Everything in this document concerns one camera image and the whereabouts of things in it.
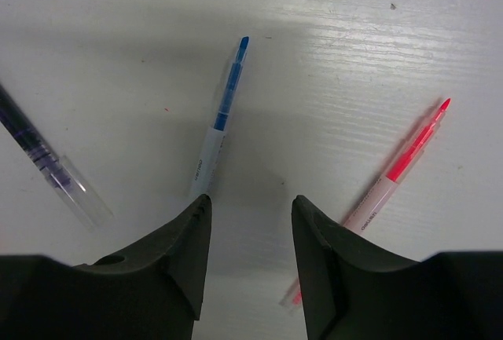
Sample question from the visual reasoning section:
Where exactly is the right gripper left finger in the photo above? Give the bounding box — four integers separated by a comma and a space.
1, 195, 212, 339

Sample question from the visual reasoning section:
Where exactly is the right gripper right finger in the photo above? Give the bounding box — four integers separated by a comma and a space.
292, 196, 502, 339

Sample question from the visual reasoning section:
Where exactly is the pink highlighter pen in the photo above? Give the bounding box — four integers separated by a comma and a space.
278, 97, 452, 309

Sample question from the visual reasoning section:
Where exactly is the purple capped pen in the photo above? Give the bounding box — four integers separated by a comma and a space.
1, 89, 112, 231

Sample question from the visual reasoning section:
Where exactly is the blue highlighter pen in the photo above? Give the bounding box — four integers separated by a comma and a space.
189, 36, 250, 199

